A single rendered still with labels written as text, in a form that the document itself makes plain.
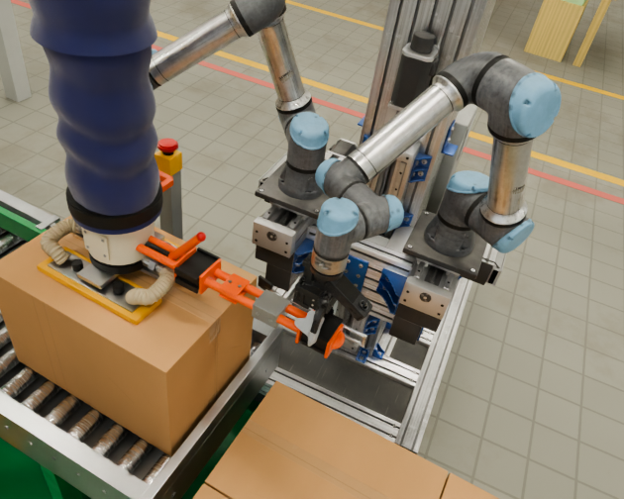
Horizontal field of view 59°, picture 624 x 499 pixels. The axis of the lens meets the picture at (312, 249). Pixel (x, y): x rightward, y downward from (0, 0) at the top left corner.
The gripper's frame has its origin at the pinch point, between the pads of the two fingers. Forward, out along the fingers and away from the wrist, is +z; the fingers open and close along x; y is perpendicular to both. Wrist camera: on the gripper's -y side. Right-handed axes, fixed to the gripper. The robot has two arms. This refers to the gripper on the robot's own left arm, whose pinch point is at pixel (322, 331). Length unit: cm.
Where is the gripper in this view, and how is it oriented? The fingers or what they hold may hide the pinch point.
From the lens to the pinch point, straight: 129.1
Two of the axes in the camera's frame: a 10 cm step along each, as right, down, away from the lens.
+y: -8.7, -4.0, 2.8
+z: -1.4, 7.4, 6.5
